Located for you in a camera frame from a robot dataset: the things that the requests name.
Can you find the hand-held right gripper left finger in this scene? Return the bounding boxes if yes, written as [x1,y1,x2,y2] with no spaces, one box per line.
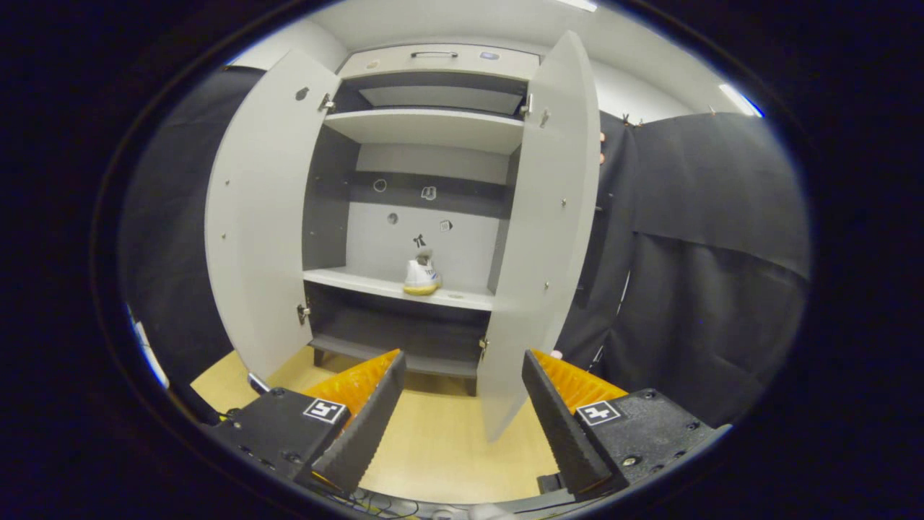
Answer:
[204,349,407,496]

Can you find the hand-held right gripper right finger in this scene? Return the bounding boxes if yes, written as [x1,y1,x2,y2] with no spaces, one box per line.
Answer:
[521,349,731,499]

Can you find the grey shoe cabinet door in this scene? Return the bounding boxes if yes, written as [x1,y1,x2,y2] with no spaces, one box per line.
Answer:
[476,30,601,443]
[204,49,341,382]

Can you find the white canvas shoe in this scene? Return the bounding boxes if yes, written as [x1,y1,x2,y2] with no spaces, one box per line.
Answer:
[403,249,443,297]

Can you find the grey shoe cabinet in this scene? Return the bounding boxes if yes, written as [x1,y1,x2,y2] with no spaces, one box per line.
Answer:
[302,43,542,397]

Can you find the grey cabinet drawer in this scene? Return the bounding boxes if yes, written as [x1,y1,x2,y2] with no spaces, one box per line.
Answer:
[338,43,542,82]

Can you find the black backdrop cloth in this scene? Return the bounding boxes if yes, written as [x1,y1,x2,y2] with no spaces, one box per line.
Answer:
[119,66,813,427]

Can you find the small ceiling light panel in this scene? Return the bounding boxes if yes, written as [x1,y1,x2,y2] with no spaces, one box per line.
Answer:
[718,83,764,118]

